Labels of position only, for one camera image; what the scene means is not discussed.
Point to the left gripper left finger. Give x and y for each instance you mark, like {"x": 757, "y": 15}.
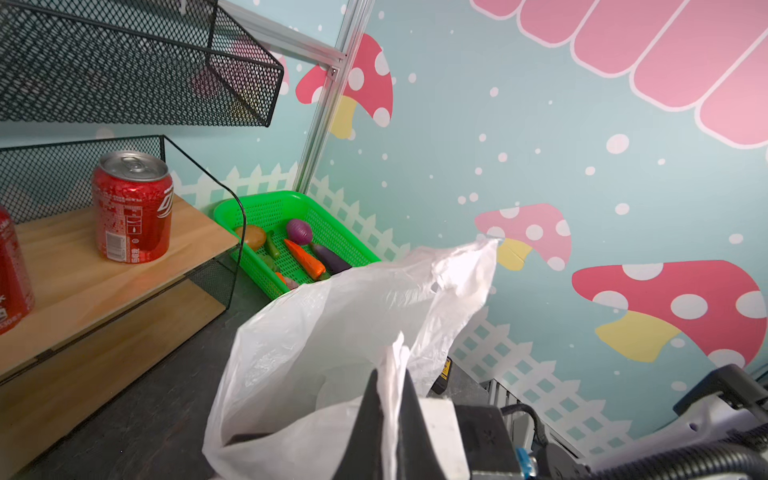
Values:
{"x": 362, "y": 459}

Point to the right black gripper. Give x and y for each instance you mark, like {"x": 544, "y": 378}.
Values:
{"x": 487, "y": 444}

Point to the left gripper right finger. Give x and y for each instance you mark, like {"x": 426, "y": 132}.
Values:
{"x": 415, "y": 455}

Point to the white plastic grocery bag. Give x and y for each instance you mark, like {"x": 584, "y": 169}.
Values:
{"x": 290, "y": 391}

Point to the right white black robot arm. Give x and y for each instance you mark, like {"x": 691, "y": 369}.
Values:
{"x": 720, "y": 433}

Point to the orange carrot toy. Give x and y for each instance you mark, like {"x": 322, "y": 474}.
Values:
{"x": 313, "y": 267}

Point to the dark eggplant toy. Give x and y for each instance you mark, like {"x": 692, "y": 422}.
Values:
{"x": 334, "y": 263}

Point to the green plastic vegetable basket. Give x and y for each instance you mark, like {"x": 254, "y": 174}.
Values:
{"x": 272, "y": 267}

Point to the purple onion toy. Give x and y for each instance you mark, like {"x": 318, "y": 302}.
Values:
{"x": 299, "y": 232}

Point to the brown potato toy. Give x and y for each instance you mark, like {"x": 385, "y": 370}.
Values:
{"x": 253, "y": 236}

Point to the right red soda can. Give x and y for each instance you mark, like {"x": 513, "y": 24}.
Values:
{"x": 133, "y": 195}

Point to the red soda can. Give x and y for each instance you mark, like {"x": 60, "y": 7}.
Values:
{"x": 133, "y": 195}
{"x": 17, "y": 297}

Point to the left red soda can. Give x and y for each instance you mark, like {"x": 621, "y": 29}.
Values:
{"x": 17, "y": 297}

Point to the black wire wooden shelf rack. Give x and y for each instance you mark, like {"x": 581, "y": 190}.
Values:
{"x": 97, "y": 325}

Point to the black wire wall basket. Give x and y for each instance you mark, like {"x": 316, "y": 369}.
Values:
{"x": 134, "y": 62}

